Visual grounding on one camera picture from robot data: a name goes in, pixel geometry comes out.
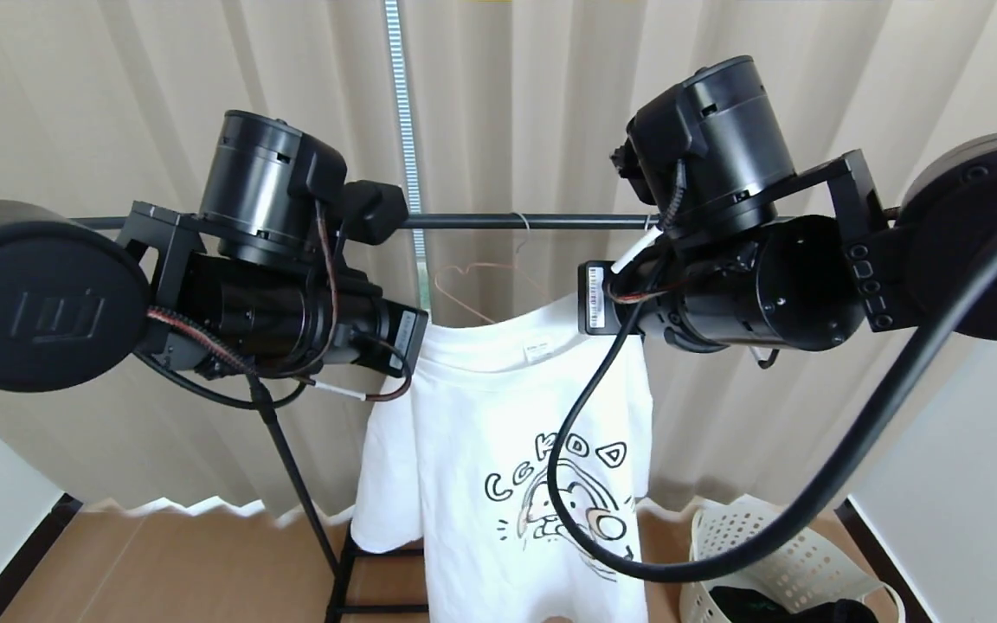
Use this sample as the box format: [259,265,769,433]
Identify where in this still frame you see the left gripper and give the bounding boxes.
[165,249,428,382]

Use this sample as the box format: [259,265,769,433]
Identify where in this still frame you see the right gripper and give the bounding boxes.
[579,216,865,354]

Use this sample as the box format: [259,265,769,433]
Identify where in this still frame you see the pink clothes hanger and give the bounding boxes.
[434,215,556,328]

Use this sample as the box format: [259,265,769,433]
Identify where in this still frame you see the white printed t-shirt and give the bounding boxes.
[350,294,655,623]

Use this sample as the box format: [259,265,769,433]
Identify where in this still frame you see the black clothes rack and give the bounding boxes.
[70,210,664,623]

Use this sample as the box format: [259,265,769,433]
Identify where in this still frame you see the white laundry basket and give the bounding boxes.
[679,495,906,623]

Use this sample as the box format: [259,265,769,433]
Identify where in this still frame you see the beige curtain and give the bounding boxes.
[0,0,997,520]

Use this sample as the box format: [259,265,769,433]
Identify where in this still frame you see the black garment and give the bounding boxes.
[706,586,880,623]

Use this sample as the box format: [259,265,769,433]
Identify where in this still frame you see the black cable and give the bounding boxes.
[133,349,311,411]
[546,195,997,583]

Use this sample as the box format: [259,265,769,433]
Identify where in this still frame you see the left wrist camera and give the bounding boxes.
[338,179,409,247]

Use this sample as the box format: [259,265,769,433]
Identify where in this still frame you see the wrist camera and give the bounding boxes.
[338,179,409,247]
[609,130,651,209]

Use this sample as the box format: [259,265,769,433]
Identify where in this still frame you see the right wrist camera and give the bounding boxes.
[609,130,651,209]

